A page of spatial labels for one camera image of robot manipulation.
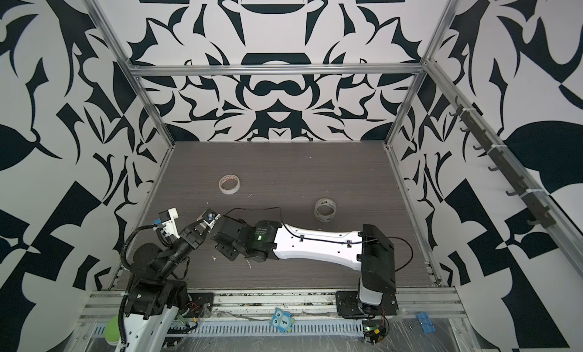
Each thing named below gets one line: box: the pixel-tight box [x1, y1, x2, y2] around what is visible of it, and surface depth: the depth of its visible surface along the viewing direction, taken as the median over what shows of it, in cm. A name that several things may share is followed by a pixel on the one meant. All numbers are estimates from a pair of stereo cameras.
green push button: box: [104, 315, 121, 346], surface depth 71 cm
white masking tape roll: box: [218, 173, 241, 195], surface depth 104 cm
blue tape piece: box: [415, 311, 436, 334], surface depth 72 cm
